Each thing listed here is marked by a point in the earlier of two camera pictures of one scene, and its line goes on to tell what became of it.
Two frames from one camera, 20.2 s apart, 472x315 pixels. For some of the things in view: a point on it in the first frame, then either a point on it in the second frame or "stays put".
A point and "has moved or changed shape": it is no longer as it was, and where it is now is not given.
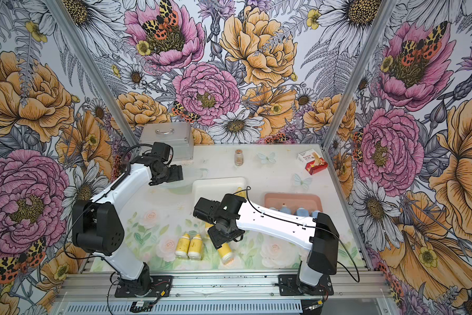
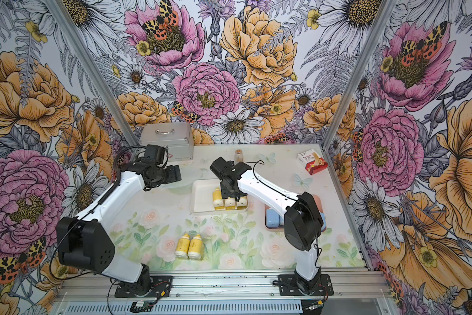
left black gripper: x=176 y=175 stays put
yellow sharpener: x=195 y=249 stays put
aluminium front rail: x=349 y=286 stays put
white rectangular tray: x=215 y=188 stays put
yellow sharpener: x=226 y=254 has moved or changed shape
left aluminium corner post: x=65 y=23 stays put
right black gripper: x=218 y=240 -> x=225 y=194
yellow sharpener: x=208 y=225 -> x=218 y=202
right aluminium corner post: x=362 y=75 stays put
